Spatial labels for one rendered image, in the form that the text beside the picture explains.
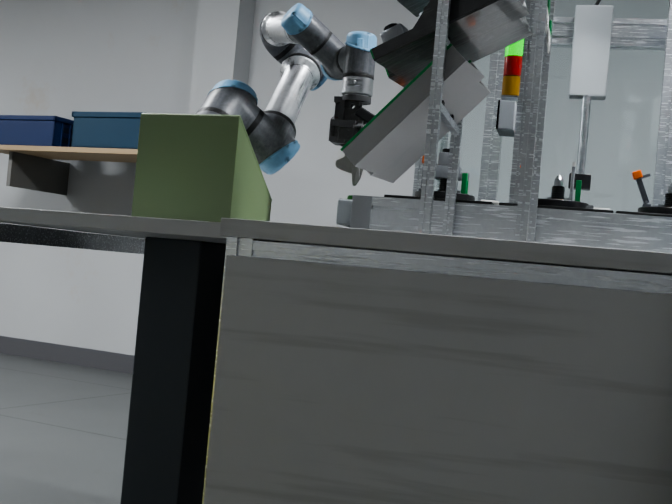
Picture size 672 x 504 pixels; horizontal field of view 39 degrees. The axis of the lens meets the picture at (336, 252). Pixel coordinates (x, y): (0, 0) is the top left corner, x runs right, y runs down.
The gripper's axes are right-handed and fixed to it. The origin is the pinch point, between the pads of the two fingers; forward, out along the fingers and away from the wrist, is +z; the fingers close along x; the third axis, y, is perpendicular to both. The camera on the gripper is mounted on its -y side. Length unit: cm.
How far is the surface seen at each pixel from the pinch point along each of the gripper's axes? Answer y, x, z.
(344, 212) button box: 1.7, 3.4, 8.1
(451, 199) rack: -25.7, 22.4, 4.8
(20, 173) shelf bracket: 297, -325, -22
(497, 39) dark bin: -33, 31, -27
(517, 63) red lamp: -34.2, -15.2, -33.0
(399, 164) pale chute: -15.1, 28.2, -1.2
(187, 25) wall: 203, -351, -127
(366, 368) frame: -22, 76, 37
